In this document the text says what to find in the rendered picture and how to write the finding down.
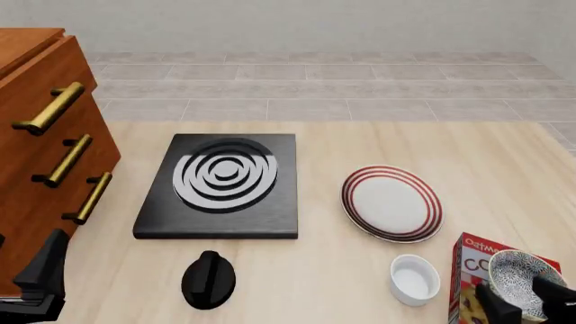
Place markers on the round black stove knob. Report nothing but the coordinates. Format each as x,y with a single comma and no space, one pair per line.
208,280

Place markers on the flat black stove plate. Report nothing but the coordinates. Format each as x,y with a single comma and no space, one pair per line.
162,219

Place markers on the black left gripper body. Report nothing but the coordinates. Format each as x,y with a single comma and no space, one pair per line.
31,308

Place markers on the black patterned bowl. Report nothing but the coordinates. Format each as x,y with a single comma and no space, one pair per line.
513,275

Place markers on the wooden cabinet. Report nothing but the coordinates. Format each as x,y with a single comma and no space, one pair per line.
18,47

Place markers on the white plate with red rings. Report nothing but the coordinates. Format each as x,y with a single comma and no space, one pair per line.
389,206

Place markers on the red printed cookies box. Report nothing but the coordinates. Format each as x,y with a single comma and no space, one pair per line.
470,263

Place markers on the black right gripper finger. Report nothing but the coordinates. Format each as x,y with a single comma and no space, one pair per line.
560,303
497,308

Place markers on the wooden cabinet drawer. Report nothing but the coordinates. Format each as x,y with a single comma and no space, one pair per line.
49,221
27,81
22,162

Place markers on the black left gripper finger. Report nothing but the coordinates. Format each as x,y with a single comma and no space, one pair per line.
2,240
45,270

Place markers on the small white ramekin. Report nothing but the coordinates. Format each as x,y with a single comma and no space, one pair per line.
411,281

